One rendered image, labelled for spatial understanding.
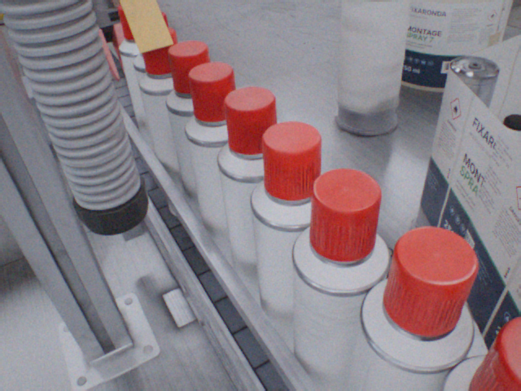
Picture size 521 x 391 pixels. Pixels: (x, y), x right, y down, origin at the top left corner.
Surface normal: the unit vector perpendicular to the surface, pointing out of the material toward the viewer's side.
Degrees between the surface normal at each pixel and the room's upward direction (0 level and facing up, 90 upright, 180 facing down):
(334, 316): 90
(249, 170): 45
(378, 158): 0
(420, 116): 0
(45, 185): 90
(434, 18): 90
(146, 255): 0
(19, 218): 90
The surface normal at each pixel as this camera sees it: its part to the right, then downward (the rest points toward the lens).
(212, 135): -0.10, -0.15
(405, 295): -0.76, 0.45
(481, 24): 0.25, 0.61
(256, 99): -0.11, -0.78
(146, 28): 0.32, -0.13
